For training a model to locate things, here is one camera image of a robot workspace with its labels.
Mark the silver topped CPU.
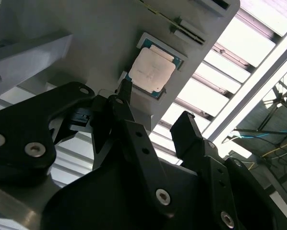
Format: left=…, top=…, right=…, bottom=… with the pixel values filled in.
left=124, top=38, right=184, bottom=99

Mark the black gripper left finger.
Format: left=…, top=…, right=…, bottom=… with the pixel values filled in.
left=0, top=78, right=180, bottom=230

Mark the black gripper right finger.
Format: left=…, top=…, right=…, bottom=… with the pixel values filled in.
left=169, top=110, right=287, bottom=230

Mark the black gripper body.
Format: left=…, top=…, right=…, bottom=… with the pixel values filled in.
left=41, top=164, right=206, bottom=230

